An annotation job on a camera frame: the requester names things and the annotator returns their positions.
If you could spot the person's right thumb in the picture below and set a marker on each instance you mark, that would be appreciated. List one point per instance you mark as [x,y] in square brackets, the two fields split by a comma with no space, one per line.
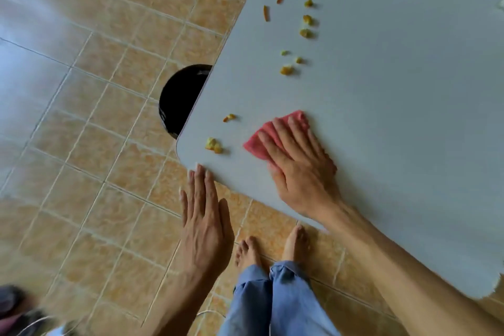
[277,182]

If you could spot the person's right forearm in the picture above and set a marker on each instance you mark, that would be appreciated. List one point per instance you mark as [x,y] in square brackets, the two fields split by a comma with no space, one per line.
[401,284]

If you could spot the person's right middle finger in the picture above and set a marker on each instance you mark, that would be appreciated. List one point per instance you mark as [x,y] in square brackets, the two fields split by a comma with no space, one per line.
[285,135]

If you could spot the person's left little finger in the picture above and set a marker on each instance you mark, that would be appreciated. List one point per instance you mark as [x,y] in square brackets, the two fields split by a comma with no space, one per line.
[184,202]

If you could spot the person's right foot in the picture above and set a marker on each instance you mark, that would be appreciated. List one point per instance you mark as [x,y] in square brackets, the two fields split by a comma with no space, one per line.
[296,243]

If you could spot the person's left foot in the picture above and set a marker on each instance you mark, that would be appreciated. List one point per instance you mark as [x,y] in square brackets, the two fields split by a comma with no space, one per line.
[248,253]

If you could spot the scattered yellow food scraps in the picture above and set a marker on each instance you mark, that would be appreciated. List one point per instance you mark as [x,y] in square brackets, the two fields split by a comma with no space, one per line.
[286,70]

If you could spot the person's left forearm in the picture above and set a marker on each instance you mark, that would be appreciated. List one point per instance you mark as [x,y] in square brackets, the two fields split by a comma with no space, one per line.
[181,304]

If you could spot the black round bin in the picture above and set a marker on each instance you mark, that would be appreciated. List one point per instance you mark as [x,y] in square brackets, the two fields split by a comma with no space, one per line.
[179,99]

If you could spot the person's right little finger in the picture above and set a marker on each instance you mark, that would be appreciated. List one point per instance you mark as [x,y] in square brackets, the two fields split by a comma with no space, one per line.
[317,144]

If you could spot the pink cleaning cloth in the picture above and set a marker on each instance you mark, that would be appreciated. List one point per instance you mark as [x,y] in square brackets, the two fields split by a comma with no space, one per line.
[254,146]

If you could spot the person's right hand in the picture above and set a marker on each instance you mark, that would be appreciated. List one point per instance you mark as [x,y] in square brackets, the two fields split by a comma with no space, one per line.
[305,178]

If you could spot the person's left middle finger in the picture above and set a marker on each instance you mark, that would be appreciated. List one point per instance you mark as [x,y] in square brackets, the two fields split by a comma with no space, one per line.
[200,186]

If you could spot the person's foot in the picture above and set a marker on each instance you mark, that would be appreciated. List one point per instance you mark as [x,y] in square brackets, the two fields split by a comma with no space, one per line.
[296,243]
[248,253]

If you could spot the person's left hand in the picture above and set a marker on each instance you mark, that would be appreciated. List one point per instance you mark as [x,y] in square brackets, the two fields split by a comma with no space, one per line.
[204,233]

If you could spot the dark blurred object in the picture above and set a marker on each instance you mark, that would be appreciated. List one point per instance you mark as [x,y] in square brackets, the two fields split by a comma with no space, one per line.
[17,312]

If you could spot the person's left thumb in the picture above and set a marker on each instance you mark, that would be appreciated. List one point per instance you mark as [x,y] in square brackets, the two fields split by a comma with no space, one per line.
[226,219]

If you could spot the blue jeans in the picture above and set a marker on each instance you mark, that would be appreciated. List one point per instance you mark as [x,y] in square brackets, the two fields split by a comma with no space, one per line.
[283,304]

